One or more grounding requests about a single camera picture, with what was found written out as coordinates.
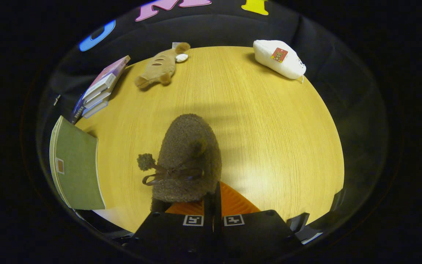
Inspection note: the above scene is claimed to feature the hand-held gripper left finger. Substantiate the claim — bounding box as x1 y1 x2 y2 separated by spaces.
132 192 215 264

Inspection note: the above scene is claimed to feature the green fabric storage box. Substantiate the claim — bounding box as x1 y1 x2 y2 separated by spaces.
49 115 106 211

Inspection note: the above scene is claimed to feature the brown fuzzy shoe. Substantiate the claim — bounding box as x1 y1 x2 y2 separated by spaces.
137 113 223 213

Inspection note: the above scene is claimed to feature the white plush toy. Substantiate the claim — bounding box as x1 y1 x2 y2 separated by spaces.
252 39 307 80

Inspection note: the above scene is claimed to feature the white book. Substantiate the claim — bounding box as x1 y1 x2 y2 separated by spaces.
82 85 115 109

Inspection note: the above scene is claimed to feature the pink book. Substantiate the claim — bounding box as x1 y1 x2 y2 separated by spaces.
85 55 131 102

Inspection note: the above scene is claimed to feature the pale blue book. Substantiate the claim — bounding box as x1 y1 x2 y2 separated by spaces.
82 100 109 119

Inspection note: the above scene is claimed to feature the dark blue book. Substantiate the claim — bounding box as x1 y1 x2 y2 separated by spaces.
70 93 88 125

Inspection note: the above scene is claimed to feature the brown plush toy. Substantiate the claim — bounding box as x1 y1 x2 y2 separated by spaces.
134 42 191 89

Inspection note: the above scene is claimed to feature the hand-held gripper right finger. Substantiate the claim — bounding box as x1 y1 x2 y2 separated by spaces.
214 181 296 264

